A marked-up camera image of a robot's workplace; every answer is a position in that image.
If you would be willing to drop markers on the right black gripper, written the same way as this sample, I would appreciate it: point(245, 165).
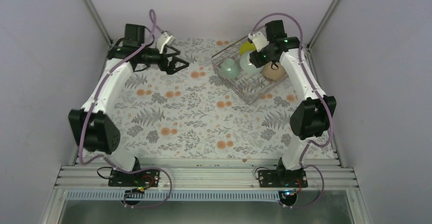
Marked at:
point(257, 61)

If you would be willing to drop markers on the beige bowl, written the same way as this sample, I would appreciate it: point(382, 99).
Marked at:
point(274, 71)

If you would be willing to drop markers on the yellow bowl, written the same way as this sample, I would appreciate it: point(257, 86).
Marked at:
point(245, 47)

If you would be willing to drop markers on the celadon green bowl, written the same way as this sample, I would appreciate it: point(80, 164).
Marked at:
point(230, 69)

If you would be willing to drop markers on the pale green pink-base bowl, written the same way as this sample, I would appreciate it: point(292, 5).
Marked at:
point(247, 66)

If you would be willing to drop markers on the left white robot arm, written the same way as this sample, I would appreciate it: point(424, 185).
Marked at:
point(95, 133)

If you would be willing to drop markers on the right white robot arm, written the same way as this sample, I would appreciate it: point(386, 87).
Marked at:
point(314, 114)

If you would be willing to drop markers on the aluminium mounting rail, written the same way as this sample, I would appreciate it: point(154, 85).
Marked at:
point(199, 177)

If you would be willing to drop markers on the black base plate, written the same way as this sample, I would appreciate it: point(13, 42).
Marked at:
point(270, 179)
point(148, 178)

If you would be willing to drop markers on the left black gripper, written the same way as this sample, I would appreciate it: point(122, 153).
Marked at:
point(170, 70)

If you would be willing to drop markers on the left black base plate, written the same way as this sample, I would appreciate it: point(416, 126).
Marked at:
point(148, 178)

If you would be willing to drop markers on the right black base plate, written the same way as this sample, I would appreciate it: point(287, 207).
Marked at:
point(270, 179)

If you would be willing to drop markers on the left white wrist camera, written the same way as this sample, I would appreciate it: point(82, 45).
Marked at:
point(164, 40)

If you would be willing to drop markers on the wire dish rack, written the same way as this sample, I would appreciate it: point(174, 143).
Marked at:
point(250, 84)

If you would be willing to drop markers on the floral table mat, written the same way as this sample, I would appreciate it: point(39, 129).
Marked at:
point(195, 114)

